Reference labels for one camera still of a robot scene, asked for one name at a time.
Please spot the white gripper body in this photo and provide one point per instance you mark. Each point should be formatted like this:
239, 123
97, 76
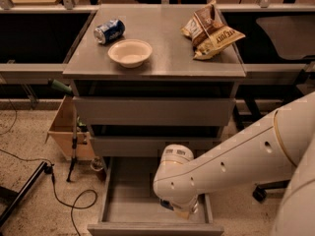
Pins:
181, 205

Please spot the redbull can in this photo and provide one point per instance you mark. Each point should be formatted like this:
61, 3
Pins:
165, 204

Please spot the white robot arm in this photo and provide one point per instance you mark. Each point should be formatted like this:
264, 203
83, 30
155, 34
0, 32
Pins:
280, 146

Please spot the grey bottom drawer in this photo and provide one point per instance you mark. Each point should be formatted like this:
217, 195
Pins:
130, 207

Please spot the grey drawer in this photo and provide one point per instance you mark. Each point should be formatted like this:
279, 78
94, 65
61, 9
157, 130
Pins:
154, 111
148, 146
130, 207

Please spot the grey middle drawer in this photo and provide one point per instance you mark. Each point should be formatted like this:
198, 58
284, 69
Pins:
148, 146

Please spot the grey drawer cabinet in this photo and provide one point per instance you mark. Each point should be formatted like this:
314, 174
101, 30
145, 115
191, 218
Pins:
170, 72

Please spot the grey top drawer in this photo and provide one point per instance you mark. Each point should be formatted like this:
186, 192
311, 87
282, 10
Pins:
154, 111

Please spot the blue pepsi can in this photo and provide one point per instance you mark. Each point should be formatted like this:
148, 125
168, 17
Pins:
109, 31

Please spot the black office chair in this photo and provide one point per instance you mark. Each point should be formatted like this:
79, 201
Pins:
260, 192

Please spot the clear glass jar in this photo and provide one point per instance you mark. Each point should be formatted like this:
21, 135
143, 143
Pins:
97, 168

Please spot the black tripod stick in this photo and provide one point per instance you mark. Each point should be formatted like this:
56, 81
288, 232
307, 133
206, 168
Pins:
74, 146

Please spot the black stand leg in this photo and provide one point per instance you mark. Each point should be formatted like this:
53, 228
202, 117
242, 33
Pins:
10, 199

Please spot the wooden box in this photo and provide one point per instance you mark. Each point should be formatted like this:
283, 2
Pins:
61, 131

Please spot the white bowl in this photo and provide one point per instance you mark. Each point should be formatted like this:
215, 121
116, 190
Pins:
130, 53

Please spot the yellow chip bag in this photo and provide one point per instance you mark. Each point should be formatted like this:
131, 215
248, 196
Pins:
217, 42

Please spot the brown chip bag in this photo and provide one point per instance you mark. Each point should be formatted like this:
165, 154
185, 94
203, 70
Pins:
202, 25

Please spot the green handled tool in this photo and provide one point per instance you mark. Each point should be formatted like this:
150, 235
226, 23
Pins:
55, 84

